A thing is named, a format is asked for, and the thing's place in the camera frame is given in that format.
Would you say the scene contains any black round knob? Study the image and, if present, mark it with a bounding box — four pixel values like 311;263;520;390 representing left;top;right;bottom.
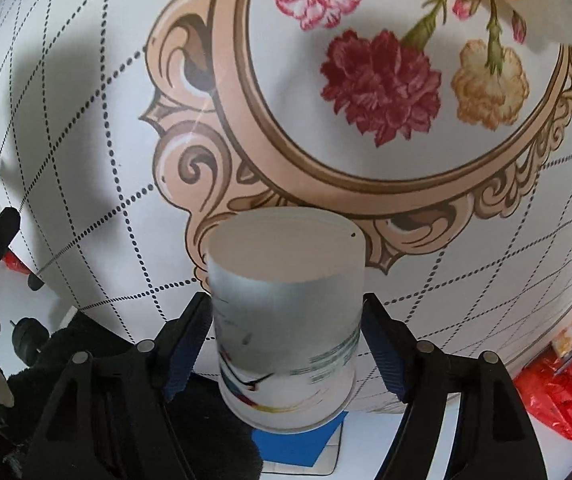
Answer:
10;317;51;362

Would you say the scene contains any black fuzzy cloth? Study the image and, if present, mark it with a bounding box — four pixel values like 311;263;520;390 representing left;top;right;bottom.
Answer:
6;310;265;480

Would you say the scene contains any floral printed tablecloth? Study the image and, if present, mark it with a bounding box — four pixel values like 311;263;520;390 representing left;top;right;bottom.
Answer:
0;0;572;417

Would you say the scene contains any white paper sheet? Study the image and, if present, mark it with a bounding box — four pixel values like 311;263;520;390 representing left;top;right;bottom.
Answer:
503;0;572;52

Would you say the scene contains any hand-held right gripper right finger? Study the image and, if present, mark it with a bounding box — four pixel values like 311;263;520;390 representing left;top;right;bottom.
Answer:
360;292;550;480

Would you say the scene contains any small red scrap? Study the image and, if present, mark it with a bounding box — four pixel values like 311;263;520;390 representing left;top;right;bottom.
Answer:
3;252;33;277

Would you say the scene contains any white paper cup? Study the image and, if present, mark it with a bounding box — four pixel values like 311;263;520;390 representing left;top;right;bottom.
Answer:
201;207;368;434

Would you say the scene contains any red plastic bag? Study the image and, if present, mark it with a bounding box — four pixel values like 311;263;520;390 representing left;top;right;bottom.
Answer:
513;344;572;449

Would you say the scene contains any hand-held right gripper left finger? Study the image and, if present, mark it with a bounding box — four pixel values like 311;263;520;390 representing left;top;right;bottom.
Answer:
26;291;214;480

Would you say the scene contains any blue square mat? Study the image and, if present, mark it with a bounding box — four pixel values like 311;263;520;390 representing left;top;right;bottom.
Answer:
253;412;350;467

